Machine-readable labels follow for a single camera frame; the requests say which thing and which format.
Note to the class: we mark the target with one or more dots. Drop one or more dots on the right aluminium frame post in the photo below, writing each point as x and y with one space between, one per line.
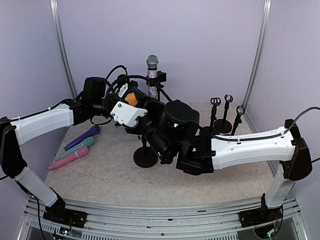
258 53

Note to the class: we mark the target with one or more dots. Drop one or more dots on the purple microphone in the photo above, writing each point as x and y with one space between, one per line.
94 130

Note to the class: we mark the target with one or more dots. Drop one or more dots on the pink microphone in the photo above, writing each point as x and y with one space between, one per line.
81 152

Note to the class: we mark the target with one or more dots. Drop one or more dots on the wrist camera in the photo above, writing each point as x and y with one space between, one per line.
127 115
123 90

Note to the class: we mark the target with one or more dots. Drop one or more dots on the black stand of rhinestone microphone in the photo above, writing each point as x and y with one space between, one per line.
161 78

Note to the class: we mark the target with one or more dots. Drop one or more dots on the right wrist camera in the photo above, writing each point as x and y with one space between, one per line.
127 115

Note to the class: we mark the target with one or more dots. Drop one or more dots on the black stand of purple microphone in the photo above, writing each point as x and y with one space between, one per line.
223 125

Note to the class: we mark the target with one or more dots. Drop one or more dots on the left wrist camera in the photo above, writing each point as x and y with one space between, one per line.
123 90

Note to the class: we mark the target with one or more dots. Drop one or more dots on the orange microphone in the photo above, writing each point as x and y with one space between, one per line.
131 99

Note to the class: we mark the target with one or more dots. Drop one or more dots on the black stand of teal microphone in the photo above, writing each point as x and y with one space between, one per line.
240 111

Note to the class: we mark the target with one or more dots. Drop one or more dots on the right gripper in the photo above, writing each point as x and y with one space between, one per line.
158 106

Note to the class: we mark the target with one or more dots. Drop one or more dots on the teal microphone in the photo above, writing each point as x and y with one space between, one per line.
88 142

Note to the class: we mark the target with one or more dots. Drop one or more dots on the front aluminium rail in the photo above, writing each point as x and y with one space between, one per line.
218 221

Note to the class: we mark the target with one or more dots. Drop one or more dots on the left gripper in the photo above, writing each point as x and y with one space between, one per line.
121 99

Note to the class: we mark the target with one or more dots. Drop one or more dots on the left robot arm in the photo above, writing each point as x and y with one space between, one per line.
93 101

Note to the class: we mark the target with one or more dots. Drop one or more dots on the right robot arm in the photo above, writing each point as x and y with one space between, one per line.
171 132

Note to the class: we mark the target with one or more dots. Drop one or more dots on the black stand of pink microphone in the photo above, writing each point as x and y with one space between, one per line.
215 102

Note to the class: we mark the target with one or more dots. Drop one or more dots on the black stand of orange microphone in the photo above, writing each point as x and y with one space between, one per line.
144 156

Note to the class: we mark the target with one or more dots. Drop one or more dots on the rhinestone silver microphone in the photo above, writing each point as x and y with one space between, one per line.
152 73

